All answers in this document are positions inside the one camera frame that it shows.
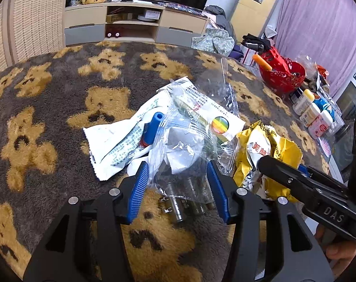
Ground pink hairbrush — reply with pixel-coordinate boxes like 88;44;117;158
320;136;333;157

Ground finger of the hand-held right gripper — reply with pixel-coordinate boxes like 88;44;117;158
298;165;350;196
258;155;347;212

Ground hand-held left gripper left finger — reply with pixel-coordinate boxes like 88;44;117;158
23;161;151;282

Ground patterned flat cushion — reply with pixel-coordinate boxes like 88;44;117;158
158;2;207;16

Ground white bottle pink label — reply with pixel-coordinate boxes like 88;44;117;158
308;112;334;140

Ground woven folding screen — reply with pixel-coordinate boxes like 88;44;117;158
0;0;71;78

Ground purple curtain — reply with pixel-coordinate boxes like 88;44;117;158
274;0;356;102

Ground white bottle yellow cap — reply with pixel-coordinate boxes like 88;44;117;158
292;90;315;116

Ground small white bottle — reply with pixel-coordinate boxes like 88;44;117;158
299;103;321;127

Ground red openwork basket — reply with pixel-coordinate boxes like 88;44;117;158
258;46;307;95

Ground beige grey tv cabinet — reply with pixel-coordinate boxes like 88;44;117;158
63;1;210;48

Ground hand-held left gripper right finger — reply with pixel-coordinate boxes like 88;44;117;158
206;160;334;282

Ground metal cable connector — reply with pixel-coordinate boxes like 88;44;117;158
187;178;216;215
160;194;188;224

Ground yellow snack wrapper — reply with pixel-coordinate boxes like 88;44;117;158
233;120;303;203

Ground beige standing air conditioner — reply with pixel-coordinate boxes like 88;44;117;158
230;0;288;37

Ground black folding umbrella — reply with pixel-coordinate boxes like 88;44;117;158
242;34;273;52

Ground clear plastic zip bag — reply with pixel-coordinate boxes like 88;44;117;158
150;106;225;212

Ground blue plastic tube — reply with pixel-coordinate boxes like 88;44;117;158
140;112;162;148

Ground orange stick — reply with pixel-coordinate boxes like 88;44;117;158
252;54;273;71

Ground person's right hand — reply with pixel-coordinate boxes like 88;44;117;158
314;225;356;271

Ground black jacket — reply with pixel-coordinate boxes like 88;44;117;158
205;5;236;36

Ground white packet rainbow print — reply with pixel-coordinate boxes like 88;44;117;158
156;77;247;145

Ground bear print plush blanket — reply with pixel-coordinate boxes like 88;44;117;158
0;40;338;282

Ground blue chips bag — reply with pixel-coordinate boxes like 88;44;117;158
313;93;336;118

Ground white wrapper green print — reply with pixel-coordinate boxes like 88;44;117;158
82;101;156;182

